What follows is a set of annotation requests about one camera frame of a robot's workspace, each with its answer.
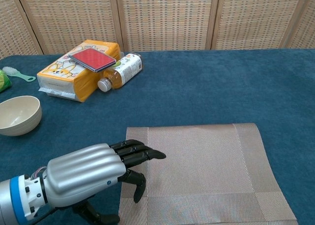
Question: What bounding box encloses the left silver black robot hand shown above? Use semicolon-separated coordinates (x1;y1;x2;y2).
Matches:
45;139;167;224

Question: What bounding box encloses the white bowl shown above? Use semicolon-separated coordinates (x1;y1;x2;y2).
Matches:
0;95;42;137

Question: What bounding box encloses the brown woven placemat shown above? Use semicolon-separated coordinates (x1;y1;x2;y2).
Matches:
118;123;298;225

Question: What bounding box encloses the orange corgi tissue pack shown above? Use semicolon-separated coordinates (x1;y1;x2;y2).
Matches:
36;39;122;103

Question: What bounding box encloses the tea bottle with label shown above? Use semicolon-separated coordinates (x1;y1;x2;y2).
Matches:
97;53;143;92

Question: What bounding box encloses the red flat case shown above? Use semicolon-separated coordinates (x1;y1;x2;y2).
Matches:
68;47;117;73

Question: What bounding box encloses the mint green brush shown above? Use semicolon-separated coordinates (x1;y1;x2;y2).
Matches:
2;66;36;83

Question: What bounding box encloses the green yellow wipes pack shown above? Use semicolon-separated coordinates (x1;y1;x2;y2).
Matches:
0;69;12;93

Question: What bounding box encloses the blue felt table cover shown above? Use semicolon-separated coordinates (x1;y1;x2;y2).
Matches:
0;49;315;225

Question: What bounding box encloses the bamboo folding screen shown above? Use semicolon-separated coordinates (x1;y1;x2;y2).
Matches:
0;0;315;60

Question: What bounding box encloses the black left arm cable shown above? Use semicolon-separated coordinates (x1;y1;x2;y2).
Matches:
31;208;59;224

